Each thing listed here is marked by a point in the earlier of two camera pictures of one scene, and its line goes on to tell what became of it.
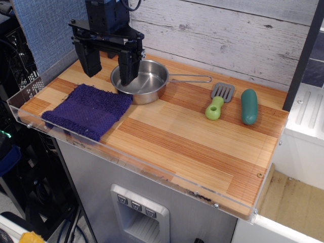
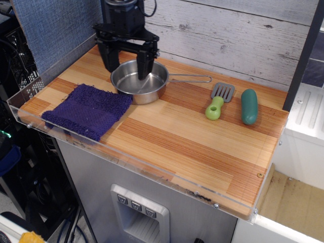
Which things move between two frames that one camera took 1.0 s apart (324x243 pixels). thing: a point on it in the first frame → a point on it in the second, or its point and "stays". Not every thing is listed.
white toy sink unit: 292,209 stays
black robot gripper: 108,28 → 123,23
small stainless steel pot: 147,79 stays
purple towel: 90,112 stays
